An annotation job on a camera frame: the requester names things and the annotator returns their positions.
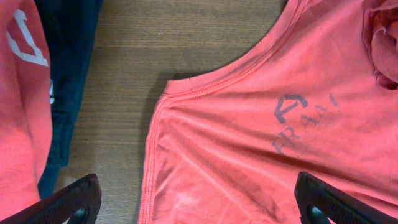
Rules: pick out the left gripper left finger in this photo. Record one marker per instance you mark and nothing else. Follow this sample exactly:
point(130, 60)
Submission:
point(77, 203)

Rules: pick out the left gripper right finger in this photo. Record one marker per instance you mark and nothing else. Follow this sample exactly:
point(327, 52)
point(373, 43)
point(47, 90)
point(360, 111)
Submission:
point(320, 202)

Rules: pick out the salmon red t-shirt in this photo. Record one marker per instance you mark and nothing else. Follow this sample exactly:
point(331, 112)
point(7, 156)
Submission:
point(317, 94)

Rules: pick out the folded red soccer shirt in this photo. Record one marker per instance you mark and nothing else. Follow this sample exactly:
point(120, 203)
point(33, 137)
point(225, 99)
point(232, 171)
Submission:
point(26, 124)

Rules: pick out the folded navy blue garment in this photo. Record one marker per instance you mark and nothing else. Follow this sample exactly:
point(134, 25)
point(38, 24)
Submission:
point(69, 28)

